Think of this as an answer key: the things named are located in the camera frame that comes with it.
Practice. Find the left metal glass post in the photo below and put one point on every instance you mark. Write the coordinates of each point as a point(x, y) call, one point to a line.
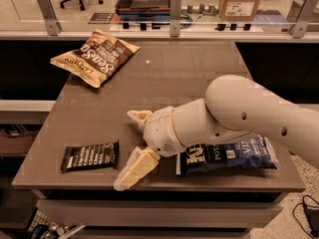
point(52, 24)

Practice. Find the dark chocolate rxbar wrapper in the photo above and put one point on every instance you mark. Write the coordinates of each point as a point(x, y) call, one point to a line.
point(90, 157)

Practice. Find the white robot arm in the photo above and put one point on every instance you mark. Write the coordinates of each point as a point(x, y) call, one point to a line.
point(234, 108)

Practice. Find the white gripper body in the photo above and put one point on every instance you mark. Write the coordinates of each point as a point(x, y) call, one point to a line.
point(160, 132)

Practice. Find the cardboard box with label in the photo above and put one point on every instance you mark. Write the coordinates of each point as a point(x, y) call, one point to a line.
point(233, 10)

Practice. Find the blue kettle chip bag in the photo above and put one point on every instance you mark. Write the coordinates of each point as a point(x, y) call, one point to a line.
point(256, 152)

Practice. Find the brown and yellow chip bag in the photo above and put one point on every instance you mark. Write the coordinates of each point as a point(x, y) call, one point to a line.
point(98, 59)

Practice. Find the middle metal glass post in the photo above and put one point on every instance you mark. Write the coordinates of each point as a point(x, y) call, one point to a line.
point(174, 18)

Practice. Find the stack of trays and books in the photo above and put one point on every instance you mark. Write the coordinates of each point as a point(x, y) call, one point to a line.
point(143, 13)

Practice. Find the right metal glass post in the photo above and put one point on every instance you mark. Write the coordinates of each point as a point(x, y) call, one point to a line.
point(299, 28)

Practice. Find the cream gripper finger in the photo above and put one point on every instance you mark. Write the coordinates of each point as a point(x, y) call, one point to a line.
point(140, 163)
point(139, 117)

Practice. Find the metal glass post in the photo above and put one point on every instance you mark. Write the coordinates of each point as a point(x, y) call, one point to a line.
point(299, 28)
point(52, 24)
point(174, 18)

